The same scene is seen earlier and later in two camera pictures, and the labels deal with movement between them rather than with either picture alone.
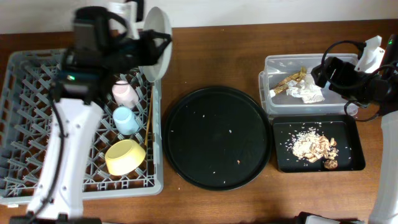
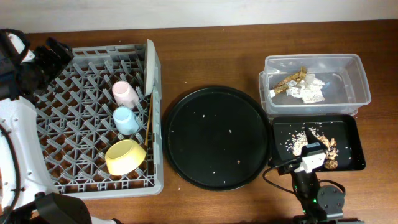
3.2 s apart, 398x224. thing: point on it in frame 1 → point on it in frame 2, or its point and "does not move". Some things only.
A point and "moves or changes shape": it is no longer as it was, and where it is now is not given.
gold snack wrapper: (289, 81) does not move
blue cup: (126, 121) does not move
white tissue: (308, 92) does not move
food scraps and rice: (308, 144) does not move
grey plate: (158, 20) moves or changes shape
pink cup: (124, 95) does not move
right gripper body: (329, 72) → (288, 167)
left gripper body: (149, 48) → (50, 55)
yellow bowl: (124, 155) does not move
